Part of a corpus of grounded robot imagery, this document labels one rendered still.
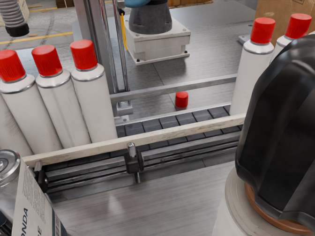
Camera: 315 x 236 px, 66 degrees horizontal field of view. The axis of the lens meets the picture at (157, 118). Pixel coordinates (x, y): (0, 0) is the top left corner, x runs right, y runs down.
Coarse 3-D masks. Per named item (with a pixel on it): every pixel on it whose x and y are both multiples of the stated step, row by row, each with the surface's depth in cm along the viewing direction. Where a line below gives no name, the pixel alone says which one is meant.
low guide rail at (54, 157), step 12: (216, 120) 47; (228, 120) 47; (240, 120) 48; (156, 132) 45; (168, 132) 45; (180, 132) 45; (192, 132) 46; (96, 144) 43; (108, 144) 43; (120, 144) 43; (144, 144) 45; (36, 156) 41; (48, 156) 41; (60, 156) 42; (72, 156) 42; (84, 156) 43
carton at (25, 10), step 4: (20, 0) 80; (24, 0) 86; (20, 4) 78; (24, 4) 85; (24, 8) 83; (24, 12) 82; (28, 12) 88; (0, 16) 78; (24, 16) 80; (28, 16) 86; (0, 20) 79; (0, 24) 80; (4, 24) 80
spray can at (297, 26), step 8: (296, 16) 41; (304, 16) 40; (288, 24) 42; (296, 24) 40; (304, 24) 40; (288, 32) 42; (296, 32) 41; (304, 32) 41; (280, 40) 43; (288, 40) 42; (280, 48) 43; (272, 56) 46
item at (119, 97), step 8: (200, 80) 49; (208, 80) 49; (216, 80) 49; (224, 80) 50; (232, 80) 50; (152, 88) 47; (160, 88) 47; (168, 88) 47; (176, 88) 48; (184, 88) 48; (192, 88) 49; (112, 96) 46; (120, 96) 46; (128, 96) 46; (136, 96) 47; (144, 96) 47
